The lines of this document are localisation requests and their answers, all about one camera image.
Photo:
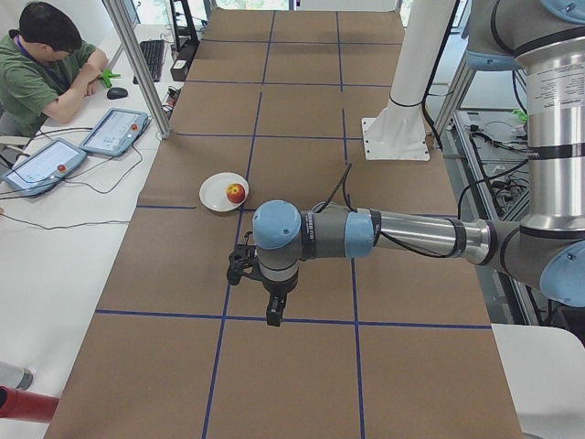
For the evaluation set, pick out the blue teach pendant far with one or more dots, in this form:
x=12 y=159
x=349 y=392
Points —
x=115 y=133

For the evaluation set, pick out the white round plate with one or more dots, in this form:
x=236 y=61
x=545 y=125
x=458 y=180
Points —
x=212 y=192

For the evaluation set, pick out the green plastic object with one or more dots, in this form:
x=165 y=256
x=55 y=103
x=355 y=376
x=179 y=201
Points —
x=107 y=76

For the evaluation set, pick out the black box on table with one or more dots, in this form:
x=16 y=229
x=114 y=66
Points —
x=182 y=63

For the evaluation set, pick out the person in green shirt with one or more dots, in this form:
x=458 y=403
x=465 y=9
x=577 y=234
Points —
x=47 y=70

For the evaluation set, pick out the blue teach pendant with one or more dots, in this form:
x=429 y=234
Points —
x=44 y=169
x=115 y=133

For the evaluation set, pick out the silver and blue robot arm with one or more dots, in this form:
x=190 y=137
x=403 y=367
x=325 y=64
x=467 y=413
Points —
x=545 y=249

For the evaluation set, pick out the aluminium frame post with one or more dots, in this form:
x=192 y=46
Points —
x=124 y=29

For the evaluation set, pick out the brown paper table cover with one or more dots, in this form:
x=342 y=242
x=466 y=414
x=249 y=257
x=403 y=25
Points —
x=394 y=345

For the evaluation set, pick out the red cylinder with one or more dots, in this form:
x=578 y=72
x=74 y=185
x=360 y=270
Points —
x=27 y=406

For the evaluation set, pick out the blue teach pendant near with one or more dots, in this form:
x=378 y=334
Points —
x=44 y=169

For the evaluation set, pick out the black keyboard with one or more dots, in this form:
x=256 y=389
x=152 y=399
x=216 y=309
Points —
x=154 y=55

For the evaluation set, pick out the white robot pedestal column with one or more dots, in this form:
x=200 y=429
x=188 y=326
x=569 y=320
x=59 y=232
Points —
x=398 y=132

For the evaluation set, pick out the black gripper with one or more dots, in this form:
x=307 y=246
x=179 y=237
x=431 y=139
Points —
x=280 y=288

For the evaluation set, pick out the black computer mouse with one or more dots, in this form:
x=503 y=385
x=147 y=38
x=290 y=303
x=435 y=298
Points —
x=116 y=93

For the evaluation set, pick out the red yellow apple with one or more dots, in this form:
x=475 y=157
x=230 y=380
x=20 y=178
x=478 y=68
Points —
x=236 y=193

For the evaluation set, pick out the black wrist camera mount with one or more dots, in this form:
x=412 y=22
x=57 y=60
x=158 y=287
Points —
x=243 y=262

